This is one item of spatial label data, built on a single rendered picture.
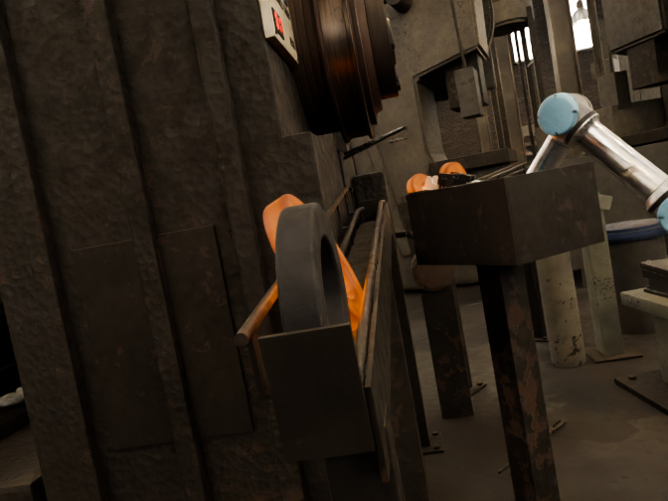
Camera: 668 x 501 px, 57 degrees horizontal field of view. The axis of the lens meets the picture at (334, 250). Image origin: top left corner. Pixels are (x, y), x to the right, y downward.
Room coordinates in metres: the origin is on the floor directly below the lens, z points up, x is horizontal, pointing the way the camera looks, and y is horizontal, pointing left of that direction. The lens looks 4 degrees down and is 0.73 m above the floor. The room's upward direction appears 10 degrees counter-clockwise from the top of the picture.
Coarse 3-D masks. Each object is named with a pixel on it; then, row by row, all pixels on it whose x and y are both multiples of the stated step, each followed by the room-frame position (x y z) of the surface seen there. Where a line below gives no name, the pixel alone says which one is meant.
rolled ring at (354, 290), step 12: (276, 204) 0.72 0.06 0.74; (288, 204) 0.72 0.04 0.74; (300, 204) 0.78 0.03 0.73; (264, 216) 0.71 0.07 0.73; (276, 216) 0.70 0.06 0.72; (348, 264) 0.82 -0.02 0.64; (348, 276) 0.79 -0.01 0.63; (348, 288) 0.78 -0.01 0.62; (360, 288) 0.80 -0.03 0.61; (348, 300) 0.70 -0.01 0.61; (360, 300) 0.76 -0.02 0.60
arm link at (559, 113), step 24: (552, 96) 1.72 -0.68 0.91; (576, 96) 1.74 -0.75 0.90; (552, 120) 1.72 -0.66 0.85; (576, 120) 1.68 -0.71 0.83; (576, 144) 1.73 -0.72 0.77; (600, 144) 1.67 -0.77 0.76; (624, 144) 1.66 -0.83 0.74; (624, 168) 1.64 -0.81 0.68; (648, 168) 1.62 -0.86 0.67; (648, 192) 1.61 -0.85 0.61
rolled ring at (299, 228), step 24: (288, 216) 0.53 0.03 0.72; (312, 216) 0.52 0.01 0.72; (288, 240) 0.50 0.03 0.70; (312, 240) 0.50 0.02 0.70; (288, 264) 0.49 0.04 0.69; (312, 264) 0.48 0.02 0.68; (336, 264) 0.62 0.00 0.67; (288, 288) 0.48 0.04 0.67; (312, 288) 0.48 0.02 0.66; (336, 288) 0.62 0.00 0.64; (288, 312) 0.48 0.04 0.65; (312, 312) 0.47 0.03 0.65; (336, 312) 0.62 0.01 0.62
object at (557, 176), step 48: (432, 192) 1.09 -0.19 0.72; (480, 192) 0.98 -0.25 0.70; (528, 192) 0.96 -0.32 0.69; (576, 192) 1.01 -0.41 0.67; (432, 240) 1.11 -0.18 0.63; (480, 240) 1.00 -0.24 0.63; (528, 240) 0.95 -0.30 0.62; (576, 240) 1.00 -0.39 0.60; (480, 288) 1.13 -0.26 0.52; (528, 336) 1.10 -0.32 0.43; (528, 384) 1.09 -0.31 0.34; (528, 432) 1.08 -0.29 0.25; (528, 480) 1.09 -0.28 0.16
